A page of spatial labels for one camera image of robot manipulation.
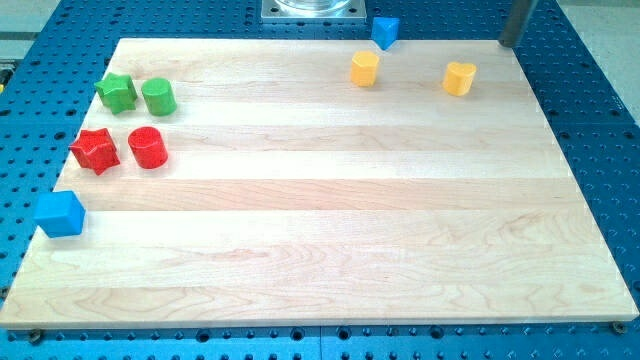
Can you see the yellow hexagon block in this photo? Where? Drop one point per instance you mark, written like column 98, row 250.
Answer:
column 364, row 67

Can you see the wooden board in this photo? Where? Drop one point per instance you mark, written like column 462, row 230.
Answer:
column 293, row 197

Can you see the blue triangle block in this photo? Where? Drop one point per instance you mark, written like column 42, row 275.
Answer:
column 384, row 31

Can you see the yellow heart block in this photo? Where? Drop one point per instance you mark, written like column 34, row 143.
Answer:
column 458, row 78

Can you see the red cylinder block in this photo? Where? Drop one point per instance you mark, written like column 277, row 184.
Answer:
column 148, row 147

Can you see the green cylinder block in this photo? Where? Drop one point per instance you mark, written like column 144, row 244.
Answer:
column 159, row 97

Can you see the green star block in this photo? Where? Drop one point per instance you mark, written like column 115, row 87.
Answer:
column 117, row 92

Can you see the red star block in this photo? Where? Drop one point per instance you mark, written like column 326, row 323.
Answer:
column 95, row 150

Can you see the blue cube block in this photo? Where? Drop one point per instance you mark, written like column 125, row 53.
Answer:
column 59, row 214

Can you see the grey metal pusher rod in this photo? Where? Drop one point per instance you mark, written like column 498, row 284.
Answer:
column 517, row 22

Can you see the left board stop screw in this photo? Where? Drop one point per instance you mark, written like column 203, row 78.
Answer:
column 35, row 336

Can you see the board stop screw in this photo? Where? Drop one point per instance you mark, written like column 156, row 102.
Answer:
column 618, row 328
column 35, row 336

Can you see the right board stop screw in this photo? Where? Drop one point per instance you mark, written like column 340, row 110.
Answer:
column 618, row 328

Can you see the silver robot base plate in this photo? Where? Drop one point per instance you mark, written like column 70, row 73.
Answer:
column 283, row 10

